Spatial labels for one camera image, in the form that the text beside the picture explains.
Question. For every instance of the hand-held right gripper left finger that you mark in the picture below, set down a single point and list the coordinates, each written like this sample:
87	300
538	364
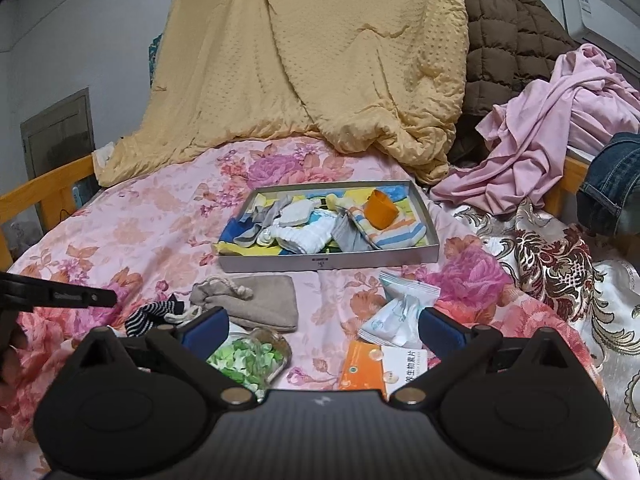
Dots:
207	332

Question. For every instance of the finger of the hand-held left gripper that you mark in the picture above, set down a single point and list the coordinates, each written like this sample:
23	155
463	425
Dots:
65	296

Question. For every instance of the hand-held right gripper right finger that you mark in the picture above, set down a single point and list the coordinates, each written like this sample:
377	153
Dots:
440	335

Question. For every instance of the colourful striped cloth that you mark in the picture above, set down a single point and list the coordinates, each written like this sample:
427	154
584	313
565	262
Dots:
400	236

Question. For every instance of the silver tray box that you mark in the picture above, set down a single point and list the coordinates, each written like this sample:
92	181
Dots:
360	261

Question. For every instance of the grey and white sock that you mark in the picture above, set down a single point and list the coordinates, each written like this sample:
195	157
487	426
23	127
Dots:
265	215

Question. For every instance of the white towel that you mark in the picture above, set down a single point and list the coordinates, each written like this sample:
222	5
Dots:
295	215

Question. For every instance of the glass jar of paper stars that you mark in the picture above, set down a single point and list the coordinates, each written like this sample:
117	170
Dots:
250	360

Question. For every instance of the white plastic packet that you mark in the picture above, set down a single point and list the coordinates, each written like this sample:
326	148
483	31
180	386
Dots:
410	287
390	325

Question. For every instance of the black white striped sock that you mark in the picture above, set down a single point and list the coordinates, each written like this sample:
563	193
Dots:
150	316

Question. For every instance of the orange and white box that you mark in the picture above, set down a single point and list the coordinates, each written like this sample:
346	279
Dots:
365	365

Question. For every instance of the cartoon printed cloth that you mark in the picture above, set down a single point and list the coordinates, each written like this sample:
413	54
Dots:
230	232

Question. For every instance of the pink floral bed sheet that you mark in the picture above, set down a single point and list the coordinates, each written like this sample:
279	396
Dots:
150	230

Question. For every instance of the gold patterned cloth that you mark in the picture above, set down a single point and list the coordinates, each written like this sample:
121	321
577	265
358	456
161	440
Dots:
550	260

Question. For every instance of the grey folded cloth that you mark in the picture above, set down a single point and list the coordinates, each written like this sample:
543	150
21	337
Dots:
350	235

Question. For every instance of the white folded cloth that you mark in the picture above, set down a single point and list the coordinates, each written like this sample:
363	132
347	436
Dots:
310	239

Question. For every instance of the pink garment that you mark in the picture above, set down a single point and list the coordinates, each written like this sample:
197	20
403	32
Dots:
525	135

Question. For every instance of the blue jeans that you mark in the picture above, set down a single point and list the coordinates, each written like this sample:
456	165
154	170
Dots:
615	185

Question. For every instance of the yellow quilt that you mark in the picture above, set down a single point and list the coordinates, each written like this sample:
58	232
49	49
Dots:
300	60

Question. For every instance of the brown padded jacket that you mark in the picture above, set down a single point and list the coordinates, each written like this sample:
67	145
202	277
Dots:
505	35

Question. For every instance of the white air conditioner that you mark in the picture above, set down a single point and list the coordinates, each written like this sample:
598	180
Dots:
600	15

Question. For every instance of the wooden bed rail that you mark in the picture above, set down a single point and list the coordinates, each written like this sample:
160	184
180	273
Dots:
30	195
565	180

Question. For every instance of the grey wall hatch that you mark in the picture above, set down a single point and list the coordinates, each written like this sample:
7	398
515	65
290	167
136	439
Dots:
57	135

